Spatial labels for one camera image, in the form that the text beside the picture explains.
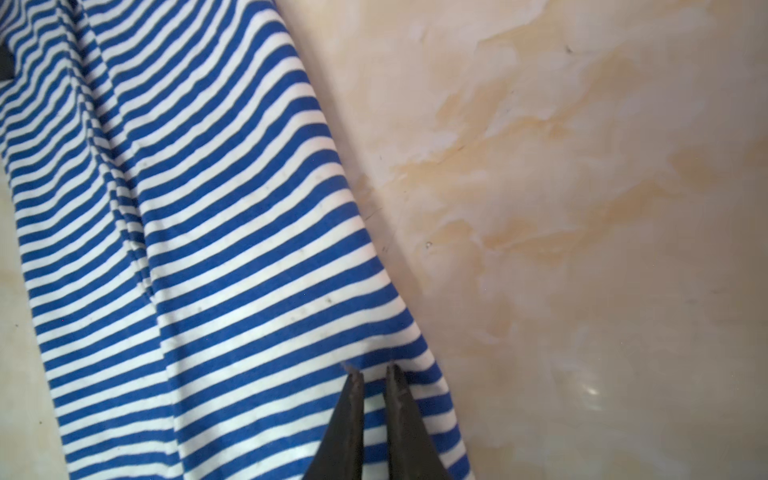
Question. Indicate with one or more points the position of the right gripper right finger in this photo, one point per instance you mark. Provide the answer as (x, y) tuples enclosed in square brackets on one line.
[(411, 451)]

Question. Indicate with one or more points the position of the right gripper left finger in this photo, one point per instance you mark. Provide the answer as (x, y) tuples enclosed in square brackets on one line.
[(341, 452)]

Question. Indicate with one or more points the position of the blue white striped tank top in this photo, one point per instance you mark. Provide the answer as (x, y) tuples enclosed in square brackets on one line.
[(199, 276)]

